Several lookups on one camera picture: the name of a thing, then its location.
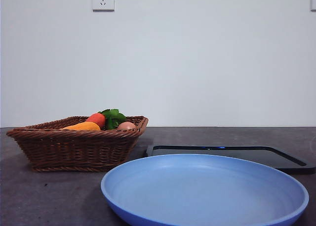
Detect yellow corn cob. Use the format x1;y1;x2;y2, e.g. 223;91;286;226
60;121;101;132

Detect blue round plate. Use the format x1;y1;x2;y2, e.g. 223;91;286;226
100;153;310;226

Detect brown wicker basket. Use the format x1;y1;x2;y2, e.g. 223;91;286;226
6;115;149;173

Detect brown egg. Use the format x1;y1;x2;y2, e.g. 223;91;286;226
117;122;137;131

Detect orange carrot with green leaves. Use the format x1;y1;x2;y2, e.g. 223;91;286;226
85;109;127;131

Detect dark rectangular tray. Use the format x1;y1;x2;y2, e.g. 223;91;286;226
145;144;316;175

